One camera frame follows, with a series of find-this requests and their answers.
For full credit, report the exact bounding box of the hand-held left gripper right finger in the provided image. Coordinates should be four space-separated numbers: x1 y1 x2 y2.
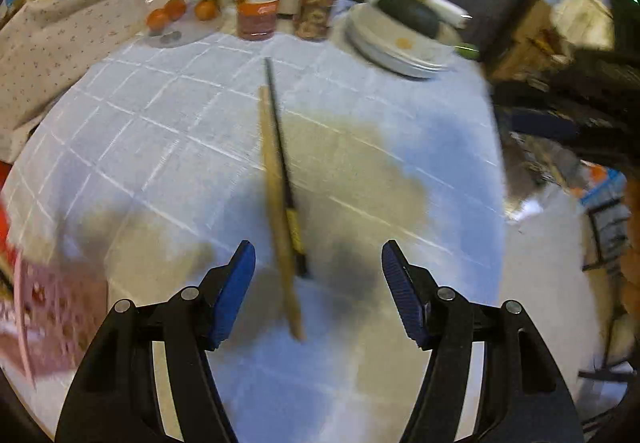
381 239 586 443

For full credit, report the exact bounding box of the pink perforated plastic basket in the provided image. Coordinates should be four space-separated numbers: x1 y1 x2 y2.
0 258 108 386

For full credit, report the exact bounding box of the dark green squash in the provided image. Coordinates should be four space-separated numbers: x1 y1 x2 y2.
378 0 442 38

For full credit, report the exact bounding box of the grey checked tablecloth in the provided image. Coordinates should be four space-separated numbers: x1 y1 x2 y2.
0 30 506 443

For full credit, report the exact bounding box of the stack of white bowls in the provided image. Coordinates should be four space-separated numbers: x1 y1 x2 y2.
346 0 481 80

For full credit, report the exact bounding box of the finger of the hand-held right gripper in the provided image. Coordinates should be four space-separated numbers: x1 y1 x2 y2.
492 79 606 110
500 105 606 146

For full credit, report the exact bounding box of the black chopstick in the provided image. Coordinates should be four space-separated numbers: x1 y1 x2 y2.
264 57 310 280

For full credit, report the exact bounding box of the bamboo chopstick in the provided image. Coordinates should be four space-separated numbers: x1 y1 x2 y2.
258 85 306 343

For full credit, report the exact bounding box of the floral cabinet cover cloth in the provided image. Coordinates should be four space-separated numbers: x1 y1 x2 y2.
0 0 236 164

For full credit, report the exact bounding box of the dried mushroom jar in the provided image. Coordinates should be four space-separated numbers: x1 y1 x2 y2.
292 0 343 42

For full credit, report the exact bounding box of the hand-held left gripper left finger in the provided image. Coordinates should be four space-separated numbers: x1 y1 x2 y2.
55 240 257 443

